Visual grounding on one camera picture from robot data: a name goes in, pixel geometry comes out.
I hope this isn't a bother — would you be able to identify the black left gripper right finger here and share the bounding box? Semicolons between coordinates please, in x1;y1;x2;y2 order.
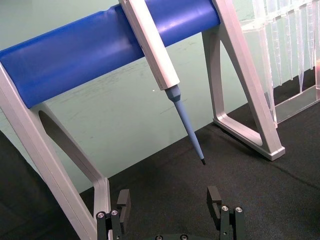
206;186;247;240

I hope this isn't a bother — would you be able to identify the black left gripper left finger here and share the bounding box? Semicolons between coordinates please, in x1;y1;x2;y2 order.
96;188;132;240

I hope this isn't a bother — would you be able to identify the black table cloth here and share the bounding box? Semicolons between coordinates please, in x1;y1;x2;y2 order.
0;66;320;240

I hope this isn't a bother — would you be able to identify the grey pipette stand blue bar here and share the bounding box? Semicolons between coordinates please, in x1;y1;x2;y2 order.
0;0;286;240

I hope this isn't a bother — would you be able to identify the clear plastic tip rack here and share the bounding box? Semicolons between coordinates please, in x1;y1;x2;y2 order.
239;0;320;129

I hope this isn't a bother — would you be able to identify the white pipette blue shaft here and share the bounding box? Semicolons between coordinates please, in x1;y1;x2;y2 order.
118;0;207;167

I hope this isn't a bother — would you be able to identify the clear pipette tip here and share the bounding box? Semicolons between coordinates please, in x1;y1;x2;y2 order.
296;6;308;94
306;2;316;71

